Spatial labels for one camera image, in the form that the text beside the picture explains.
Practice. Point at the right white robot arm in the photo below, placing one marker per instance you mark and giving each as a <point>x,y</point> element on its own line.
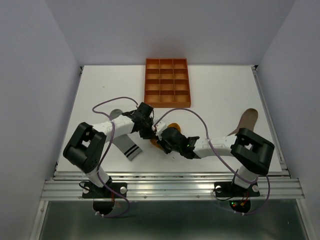
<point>250,149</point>

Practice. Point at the aluminium rail frame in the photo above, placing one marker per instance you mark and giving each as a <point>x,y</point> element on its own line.
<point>180,205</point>

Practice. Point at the taupe maroon-cuffed sock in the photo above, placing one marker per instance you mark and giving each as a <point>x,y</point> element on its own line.
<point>247,121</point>

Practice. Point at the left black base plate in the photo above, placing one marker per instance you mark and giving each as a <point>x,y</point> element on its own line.
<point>91,191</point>

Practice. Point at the mustard yellow sock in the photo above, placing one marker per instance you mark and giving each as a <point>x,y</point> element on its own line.
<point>172,125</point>

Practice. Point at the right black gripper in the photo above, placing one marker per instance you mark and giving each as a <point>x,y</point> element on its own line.
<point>161,141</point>

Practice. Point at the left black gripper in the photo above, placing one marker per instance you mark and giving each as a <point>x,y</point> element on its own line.
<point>150,134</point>

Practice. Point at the orange compartment tray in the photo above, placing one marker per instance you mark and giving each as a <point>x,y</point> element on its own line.
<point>167,83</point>

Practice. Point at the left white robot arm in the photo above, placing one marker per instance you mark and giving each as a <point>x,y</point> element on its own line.
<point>85,147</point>

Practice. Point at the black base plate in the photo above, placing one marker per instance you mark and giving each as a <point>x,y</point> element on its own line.
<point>91,191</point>
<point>228,189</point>

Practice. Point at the grey striped sock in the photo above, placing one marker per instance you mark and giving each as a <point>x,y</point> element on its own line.
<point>127,147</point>

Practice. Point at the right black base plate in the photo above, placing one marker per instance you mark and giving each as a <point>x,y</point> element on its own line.
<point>228,189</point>

